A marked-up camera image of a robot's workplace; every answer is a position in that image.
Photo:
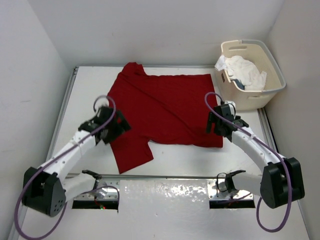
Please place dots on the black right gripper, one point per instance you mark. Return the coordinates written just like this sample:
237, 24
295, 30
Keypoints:
210, 121

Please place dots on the red polo t shirt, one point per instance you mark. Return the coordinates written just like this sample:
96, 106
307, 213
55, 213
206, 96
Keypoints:
165, 109

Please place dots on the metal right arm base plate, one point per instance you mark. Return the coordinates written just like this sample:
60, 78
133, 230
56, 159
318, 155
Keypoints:
217, 192

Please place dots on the cream plastic laundry basket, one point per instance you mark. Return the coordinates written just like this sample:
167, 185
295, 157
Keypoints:
258, 53

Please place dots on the white t shirt in basket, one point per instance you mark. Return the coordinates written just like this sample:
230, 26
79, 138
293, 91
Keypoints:
244, 70

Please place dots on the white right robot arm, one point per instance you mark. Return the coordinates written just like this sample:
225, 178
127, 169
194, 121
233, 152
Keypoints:
281, 180

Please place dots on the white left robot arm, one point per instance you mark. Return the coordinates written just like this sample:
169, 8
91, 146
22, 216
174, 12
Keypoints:
47, 188

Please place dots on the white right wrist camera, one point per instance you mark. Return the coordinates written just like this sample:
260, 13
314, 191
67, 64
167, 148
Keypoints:
230, 102

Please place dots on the blue garment in basket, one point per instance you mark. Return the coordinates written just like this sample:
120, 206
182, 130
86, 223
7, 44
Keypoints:
239, 84

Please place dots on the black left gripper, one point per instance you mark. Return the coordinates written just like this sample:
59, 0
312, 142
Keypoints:
119, 129

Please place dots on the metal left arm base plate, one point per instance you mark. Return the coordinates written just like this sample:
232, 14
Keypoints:
106, 189

